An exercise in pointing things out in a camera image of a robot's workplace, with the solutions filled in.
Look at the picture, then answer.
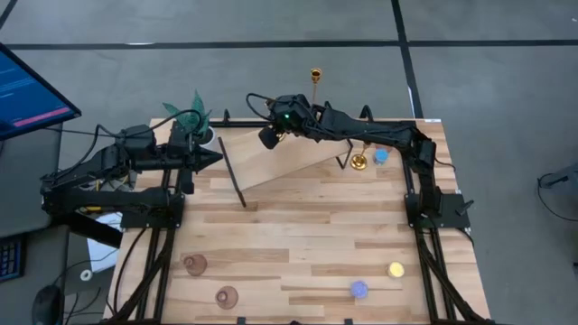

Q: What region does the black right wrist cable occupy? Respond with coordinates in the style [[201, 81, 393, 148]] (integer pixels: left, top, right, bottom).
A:
[[245, 92, 276, 123]]

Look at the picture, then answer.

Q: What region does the yellow cable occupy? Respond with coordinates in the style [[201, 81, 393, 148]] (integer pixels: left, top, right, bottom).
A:
[[82, 178, 104, 214]]

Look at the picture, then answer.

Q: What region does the green plant in white pot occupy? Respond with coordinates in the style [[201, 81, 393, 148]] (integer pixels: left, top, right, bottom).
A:
[[162, 88, 219, 157]]

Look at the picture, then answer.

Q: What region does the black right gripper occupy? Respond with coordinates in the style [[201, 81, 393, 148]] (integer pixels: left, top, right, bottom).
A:
[[257, 93, 317, 151]]

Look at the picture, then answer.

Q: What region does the black monitor stand foot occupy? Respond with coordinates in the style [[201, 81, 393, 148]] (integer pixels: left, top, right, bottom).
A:
[[53, 210, 124, 249]]

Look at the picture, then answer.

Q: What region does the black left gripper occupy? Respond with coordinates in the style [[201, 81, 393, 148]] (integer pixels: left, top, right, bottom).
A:
[[155, 121, 223, 195]]

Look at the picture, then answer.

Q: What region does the computer monitor with blue screen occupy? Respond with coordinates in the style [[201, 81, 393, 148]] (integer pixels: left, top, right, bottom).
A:
[[0, 42, 82, 141]]

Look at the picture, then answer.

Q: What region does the black computer mouse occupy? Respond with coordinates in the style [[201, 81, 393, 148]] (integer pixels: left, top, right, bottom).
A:
[[31, 284, 62, 325]]

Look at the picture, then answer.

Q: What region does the grey desk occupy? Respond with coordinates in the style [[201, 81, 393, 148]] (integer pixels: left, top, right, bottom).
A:
[[0, 124, 69, 325]]

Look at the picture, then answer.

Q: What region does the black floor cable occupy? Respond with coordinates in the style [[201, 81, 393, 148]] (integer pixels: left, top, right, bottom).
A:
[[536, 162, 578, 222]]

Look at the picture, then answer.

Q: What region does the wooden shelf with black legs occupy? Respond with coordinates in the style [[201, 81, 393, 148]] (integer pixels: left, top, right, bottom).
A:
[[218, 101, 356, 209]]

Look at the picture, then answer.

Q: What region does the short gold candlestick holder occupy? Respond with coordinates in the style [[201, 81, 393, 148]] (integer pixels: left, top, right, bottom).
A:
[[350, 143, 371, 172]]

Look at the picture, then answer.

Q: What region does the white paper sheet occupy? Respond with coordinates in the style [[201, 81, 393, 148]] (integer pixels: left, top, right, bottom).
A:
[[86, 211, 124, 274]]

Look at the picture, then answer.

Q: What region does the purple candle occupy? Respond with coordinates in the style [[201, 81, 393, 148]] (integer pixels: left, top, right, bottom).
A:
[[350, 280, 369, 300]]

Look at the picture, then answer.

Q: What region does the dark computer keyboard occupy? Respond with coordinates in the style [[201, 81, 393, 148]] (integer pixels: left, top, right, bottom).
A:
[[0, 237, 23, 283]]

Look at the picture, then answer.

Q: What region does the tall gold candlestick holder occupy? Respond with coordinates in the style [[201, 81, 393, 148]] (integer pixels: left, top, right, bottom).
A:
[[309, 67, 323, 107]]

